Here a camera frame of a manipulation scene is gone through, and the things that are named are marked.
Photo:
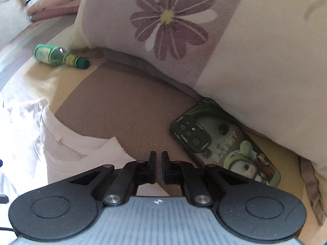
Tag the pink folded quilt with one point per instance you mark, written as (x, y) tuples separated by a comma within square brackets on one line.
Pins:
[(45, 9)]

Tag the smartphone with rabbit case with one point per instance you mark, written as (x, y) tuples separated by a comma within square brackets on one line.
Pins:
[(211, 136)]

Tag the white printed t-shirt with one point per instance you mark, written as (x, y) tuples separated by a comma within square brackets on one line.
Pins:
[(37, 150)]

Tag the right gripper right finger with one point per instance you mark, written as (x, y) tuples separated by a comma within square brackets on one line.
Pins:
[(188, 178)]

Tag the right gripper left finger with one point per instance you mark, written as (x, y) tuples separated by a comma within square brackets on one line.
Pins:
[(129, 178)]

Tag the green glass bottle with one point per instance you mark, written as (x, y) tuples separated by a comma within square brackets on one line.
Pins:
[(56, 56)]

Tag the floral pillow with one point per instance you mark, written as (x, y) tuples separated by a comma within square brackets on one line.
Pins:
[(263, 61)]

